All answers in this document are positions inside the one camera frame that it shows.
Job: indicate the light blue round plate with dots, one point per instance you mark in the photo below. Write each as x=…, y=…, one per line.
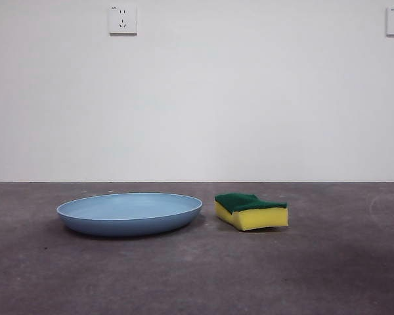
x=128, y=213

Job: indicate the yellow sponge with green scourer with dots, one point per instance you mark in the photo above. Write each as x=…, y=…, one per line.
x=262, y=220

